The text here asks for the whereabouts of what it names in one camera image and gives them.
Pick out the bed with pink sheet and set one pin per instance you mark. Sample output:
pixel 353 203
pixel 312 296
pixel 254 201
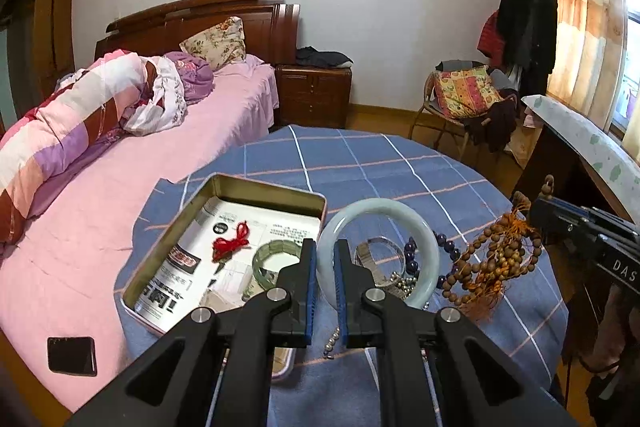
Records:
pixel 150 167

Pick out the colourful patchwork cushion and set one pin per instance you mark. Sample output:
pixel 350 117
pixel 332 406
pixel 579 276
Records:
pixel 465 89

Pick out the white green patterned desk cover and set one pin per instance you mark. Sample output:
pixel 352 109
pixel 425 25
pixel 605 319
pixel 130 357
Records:
pixel 585 137

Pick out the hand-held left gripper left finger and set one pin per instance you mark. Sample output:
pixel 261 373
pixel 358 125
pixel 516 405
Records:
pixel 311 287

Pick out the brown wooden nightstand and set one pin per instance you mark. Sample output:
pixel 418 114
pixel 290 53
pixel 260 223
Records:
pixel 312 97

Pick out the black smartphone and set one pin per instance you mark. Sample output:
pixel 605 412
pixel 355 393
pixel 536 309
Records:
pixel 71 356

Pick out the pink metal tin box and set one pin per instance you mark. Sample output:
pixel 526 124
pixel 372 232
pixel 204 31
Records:
pixel 270 195

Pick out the hanging dark coats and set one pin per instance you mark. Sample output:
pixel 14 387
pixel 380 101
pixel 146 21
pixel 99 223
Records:
pixel 530 22

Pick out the dark folded clothes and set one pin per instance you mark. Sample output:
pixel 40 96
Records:
pixel 322 57

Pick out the dark brown garment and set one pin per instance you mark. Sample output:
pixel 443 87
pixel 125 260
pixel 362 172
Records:
pixel 495 122

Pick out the beige patterned curtain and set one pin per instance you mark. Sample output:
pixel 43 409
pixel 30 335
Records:
pixel 580 7

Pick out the window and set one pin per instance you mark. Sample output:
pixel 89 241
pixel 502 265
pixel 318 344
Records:
pixel 631 82

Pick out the person's right forearm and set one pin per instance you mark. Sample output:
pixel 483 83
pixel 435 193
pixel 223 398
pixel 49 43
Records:
pixel 612 337

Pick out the blue checked tablecloth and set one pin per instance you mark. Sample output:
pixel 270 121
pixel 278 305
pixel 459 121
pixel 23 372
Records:
pixel 350 157

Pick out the wooden rattan chair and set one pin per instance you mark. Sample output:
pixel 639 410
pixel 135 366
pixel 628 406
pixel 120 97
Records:
pixel 430 117

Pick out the phone with pink case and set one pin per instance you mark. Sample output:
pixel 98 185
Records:
pixel 282 364

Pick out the hanging red garment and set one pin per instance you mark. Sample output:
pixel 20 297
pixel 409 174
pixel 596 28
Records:
pixel 487 34

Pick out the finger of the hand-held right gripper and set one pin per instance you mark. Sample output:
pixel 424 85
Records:
pixel 560 222

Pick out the white pink cloth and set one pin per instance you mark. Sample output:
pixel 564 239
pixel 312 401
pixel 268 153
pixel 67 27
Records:
pixel 157 107

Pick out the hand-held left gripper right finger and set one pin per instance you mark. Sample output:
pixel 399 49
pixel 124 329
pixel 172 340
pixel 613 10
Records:
pixel 340 287

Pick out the grey garment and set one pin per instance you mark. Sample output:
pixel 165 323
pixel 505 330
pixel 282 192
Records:
pixel 495 77

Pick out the brown wooden wardrobe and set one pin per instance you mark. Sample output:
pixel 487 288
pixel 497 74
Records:
pixel 45 7

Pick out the pale green jade bangle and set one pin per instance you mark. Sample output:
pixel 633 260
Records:
pixel 395 207

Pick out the dark wooden desk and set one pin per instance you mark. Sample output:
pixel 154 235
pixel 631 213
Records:
pixel 550 162

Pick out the floral pillow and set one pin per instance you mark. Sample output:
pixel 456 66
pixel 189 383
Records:
pixel 215 42

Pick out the printed paper leaflet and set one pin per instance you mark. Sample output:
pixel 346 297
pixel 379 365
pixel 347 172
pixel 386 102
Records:
pixel 200 232

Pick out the brown wooden headboard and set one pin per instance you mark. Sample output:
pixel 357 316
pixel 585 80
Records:
pixel 200 17

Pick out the pink striped quilt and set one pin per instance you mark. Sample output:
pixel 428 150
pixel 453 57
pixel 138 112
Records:
pixel 65 122

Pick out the pink beige bag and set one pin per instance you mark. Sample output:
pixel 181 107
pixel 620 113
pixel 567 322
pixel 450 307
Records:
pixel 525 142

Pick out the silver metal watch band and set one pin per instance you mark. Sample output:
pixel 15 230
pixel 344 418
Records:
pixel 370 257

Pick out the purple blanket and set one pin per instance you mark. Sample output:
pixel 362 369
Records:
pixel 195 77

